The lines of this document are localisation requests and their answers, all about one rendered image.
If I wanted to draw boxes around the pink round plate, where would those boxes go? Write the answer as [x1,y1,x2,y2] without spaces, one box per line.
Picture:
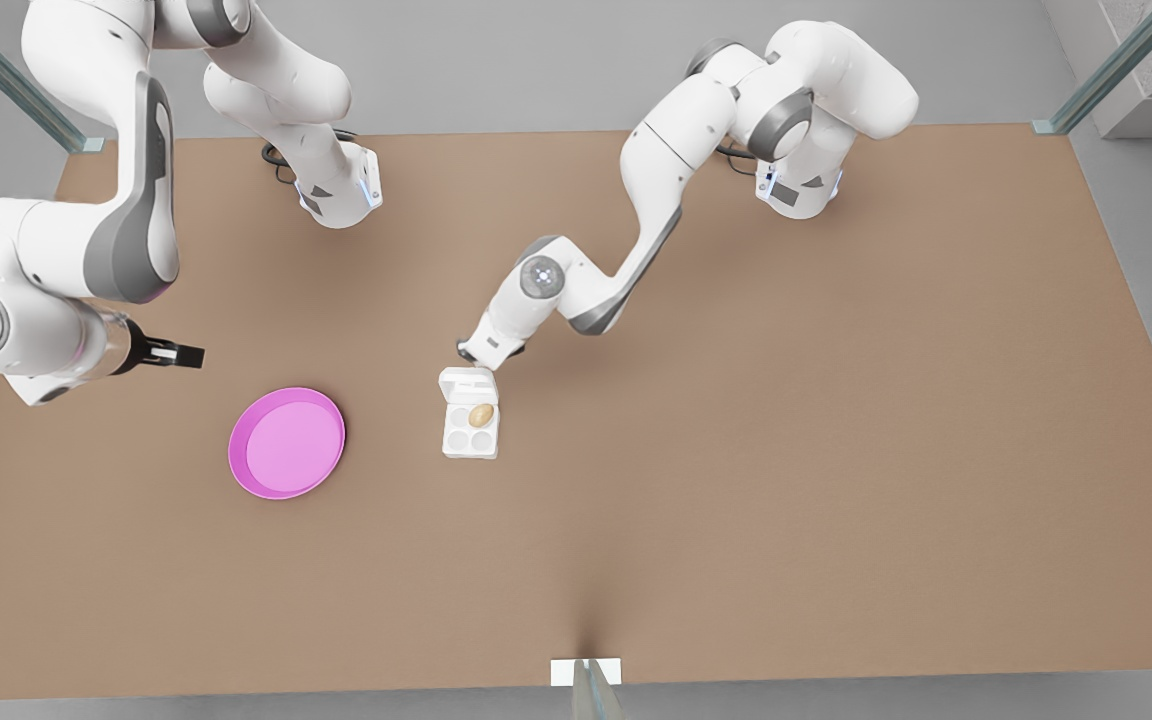
[228,387,347,501]

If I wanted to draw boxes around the black cable loop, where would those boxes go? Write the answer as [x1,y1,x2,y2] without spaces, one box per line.
[715,140,769,178]
[261,128,361,187]

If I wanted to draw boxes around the silver frame post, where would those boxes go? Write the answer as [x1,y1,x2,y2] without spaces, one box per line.
[0,0,106,154]
[550,657,624,720]
[1032,0,1152,137]

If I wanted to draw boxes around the white egg box lid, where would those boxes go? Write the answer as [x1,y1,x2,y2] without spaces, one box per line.
[437,366,499,407]

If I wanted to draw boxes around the white egg box base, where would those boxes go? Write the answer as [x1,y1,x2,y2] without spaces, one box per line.
[441,399,502,461]

